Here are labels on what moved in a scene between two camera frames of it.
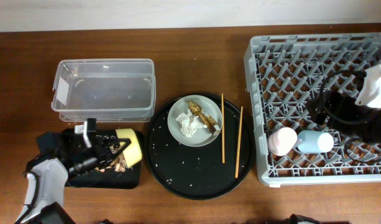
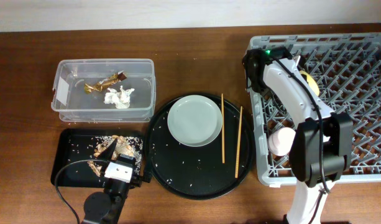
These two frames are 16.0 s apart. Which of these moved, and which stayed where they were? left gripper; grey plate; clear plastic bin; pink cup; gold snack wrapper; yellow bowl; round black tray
Moved: gold snack wrapper; yellow bowl; left gripper
Stayed: grey plate; round black tray; pink cup; clear plastic bin
